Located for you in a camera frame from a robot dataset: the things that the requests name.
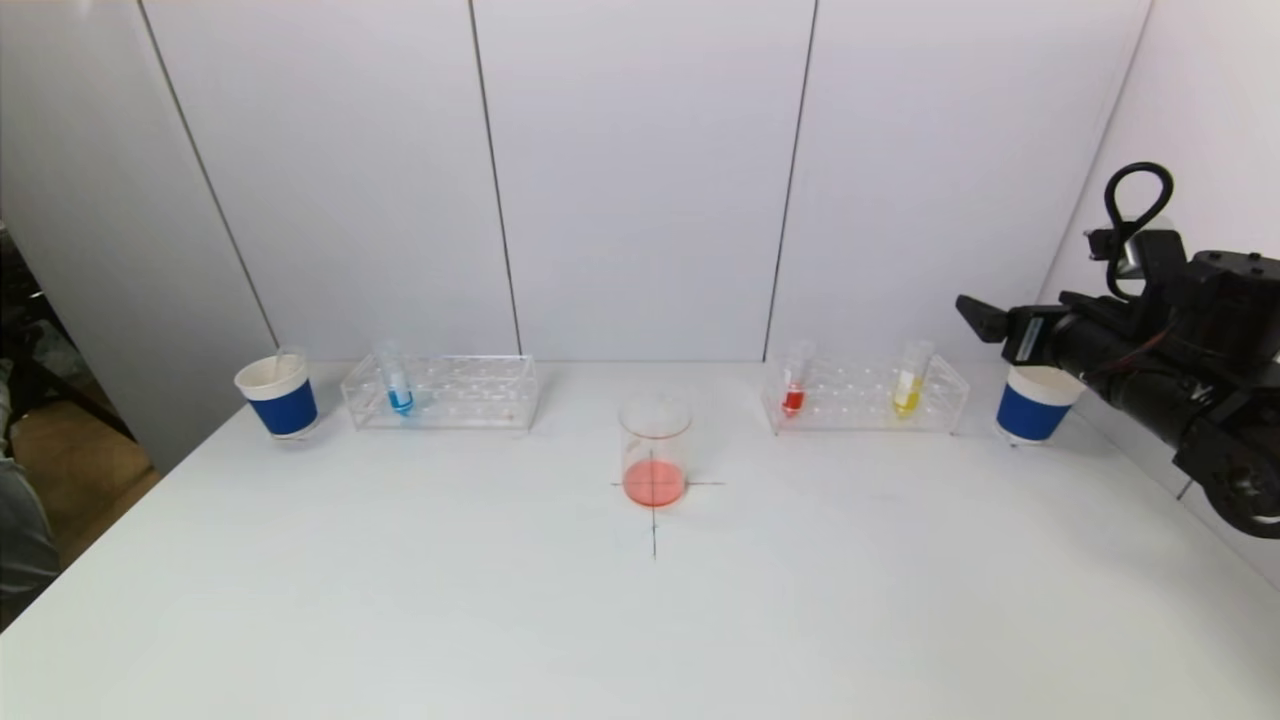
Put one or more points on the test tube with blue pigment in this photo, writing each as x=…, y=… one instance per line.
x=400, y=400

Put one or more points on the test tube with yellow pigment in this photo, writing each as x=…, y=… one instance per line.
x=907, y=395

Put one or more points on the blue white paper cup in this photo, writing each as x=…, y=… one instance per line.
x=1030, y=415
x=283, y=410

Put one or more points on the dark tripod stand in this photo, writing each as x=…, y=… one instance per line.
x=40, y=370

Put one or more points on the test tube with salmon pigment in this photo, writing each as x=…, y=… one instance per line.
x=290, y=360

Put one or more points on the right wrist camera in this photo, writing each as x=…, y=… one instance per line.
x=1140, y=262

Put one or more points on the clear acrylic test tube rack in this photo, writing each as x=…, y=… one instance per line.
x=460, y=395
x=860, y=395

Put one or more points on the test tube with red pigment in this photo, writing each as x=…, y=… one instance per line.
x=793, y=400

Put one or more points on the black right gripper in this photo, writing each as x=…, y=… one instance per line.
x=1027, y=336

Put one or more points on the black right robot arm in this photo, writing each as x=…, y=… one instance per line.
x=1220, y=400

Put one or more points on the clear glass beaker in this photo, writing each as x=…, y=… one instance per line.
x=655, y=480

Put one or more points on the grey blue cloth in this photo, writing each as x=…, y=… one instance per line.
x=25, y=540

